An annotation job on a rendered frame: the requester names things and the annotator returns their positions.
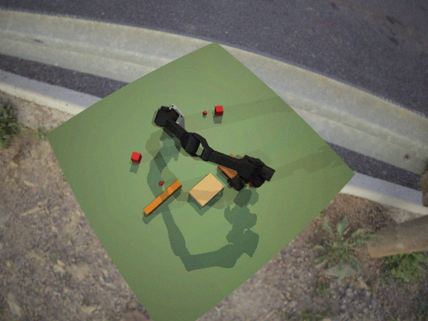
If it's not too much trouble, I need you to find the tan square block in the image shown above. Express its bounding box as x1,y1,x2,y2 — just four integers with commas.
189,173,224,208

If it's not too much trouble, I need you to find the orange flat bar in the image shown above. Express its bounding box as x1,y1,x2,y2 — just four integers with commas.
143,181,181,216

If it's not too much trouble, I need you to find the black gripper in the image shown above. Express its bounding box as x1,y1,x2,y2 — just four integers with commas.
230,158,264,192

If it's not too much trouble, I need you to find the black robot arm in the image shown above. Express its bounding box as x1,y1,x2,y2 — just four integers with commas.
154,106,276,188

